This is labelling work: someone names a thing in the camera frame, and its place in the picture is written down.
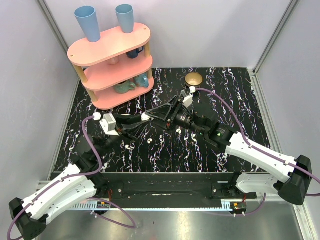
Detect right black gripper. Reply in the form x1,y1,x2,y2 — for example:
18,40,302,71
145,95,207,136

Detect white earbud charging case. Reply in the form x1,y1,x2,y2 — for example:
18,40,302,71
141,112,154,122

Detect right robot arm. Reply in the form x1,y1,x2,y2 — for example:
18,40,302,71
141,96,312,206

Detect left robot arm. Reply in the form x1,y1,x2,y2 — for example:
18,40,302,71
6,112,153,240

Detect teal ceramic mug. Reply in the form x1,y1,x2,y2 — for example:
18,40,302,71
113,80,136,94

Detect light blue butterfly mug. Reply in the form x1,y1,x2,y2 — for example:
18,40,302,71
133,73,149,88

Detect gold patterned bowl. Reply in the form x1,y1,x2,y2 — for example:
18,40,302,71
184,72,203,88

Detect pink three-tier shelf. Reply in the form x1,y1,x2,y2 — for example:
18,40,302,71
67,22,154,110

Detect pink cup on shelf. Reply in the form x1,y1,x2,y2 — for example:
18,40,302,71
107,56,119,65

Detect dark blue mug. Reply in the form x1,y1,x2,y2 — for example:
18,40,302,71
126,46,144,59

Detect right blue plastic cup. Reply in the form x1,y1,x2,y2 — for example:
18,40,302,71
115,4,134,34

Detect blue plastic cup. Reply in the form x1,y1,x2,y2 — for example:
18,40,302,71
115,4,134,34
74,5,101,43

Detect left blue plastic cup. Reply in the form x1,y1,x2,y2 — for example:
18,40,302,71
74,5,101,43

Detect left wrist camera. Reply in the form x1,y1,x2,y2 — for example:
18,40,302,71
99,113,120,136

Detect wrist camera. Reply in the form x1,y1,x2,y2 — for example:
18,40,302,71
181,86,196,108
99,113,120,136

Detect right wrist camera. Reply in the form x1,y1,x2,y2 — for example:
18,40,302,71
181,86,196,108

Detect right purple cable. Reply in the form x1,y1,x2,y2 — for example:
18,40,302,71
194,86,320,217

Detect purple cable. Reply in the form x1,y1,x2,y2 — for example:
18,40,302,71
194,86,320,217
7,112,137,240

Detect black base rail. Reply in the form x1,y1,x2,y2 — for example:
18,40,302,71
91,172,257,200

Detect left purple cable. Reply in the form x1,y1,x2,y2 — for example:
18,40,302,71
7,112,137,240

